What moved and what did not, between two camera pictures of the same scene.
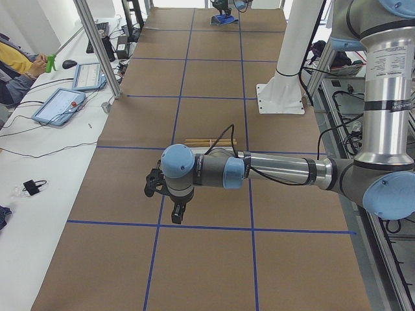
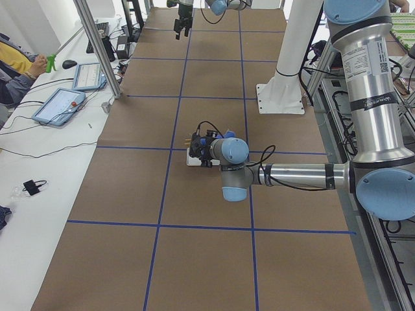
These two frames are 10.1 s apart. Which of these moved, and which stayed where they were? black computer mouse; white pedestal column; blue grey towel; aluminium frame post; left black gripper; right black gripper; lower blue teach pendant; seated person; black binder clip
Moved: left black gripper; right black gripper; blue grey towel
Stayed: black binder clip; aluminium frame post; seated person; white pedestal column; black computer mouse; lower blue teach pendant
